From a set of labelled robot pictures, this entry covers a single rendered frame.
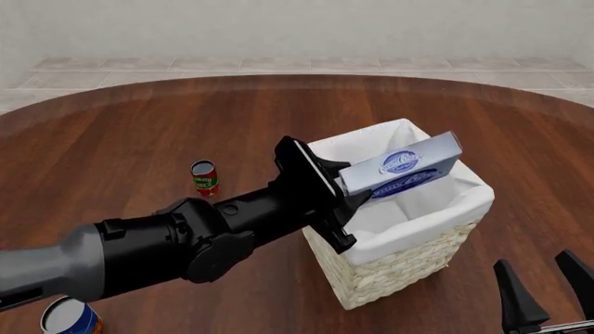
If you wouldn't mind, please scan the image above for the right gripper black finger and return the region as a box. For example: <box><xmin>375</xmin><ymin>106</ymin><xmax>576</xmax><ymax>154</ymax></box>
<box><xmin>492</xmin><ymin>259</ymin><xmax>551</xmax><ymax>328</ymax></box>
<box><xmin>554</xmin><ymin>249</ymin><xmax>594</xmax><ymax>322</ymax></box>

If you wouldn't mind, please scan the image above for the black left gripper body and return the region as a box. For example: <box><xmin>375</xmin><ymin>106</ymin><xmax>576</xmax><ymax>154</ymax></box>
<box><xmin>267</xmin><ymin>135</ymin><xmax>358</xmax><ymax>254</ymax></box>

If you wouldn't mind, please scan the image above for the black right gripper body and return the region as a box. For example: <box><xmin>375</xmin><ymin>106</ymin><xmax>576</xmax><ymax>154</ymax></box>
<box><xmin>502</xmin><ymin>317</ymin><xmax>594</xmax><ymax>334</ymax></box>

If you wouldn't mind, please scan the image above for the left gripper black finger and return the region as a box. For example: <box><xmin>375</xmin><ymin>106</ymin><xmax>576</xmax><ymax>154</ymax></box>
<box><xmin>316</xmin><ymin>155</ymin><xmax>356</xmax><ymax>179</ymax></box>
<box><xmin>342</xmin><ymin>189</ymin><xmax>375</xmax><ymax>225</ymax></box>

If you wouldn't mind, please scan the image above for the blue-white cream cheese box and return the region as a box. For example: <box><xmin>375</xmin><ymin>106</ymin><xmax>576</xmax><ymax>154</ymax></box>
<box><xmin>337</xmin><ymin>131</ymin><xmax>465</xmax><ymax>203</ymax></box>

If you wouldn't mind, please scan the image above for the wicker basket with white liner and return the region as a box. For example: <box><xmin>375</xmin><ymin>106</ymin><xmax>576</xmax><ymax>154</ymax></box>
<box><xmin>301</xmin><ymin>117</ymin><xmax>496</xmax><ymax>312</ymax></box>

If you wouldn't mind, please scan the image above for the red tomato sauce tin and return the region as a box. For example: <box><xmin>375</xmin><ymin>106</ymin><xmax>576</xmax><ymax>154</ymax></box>
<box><xmin>190</xmin><ymin>159</ymin><xmax>222</xmax><ymax>199</ymax></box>

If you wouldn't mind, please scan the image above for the blue and orange tin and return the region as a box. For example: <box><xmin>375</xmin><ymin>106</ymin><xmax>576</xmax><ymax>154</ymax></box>
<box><xmin>40</xmin><ymin>297</ymin><xmax>105</xmax><ymax>334</ymax></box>

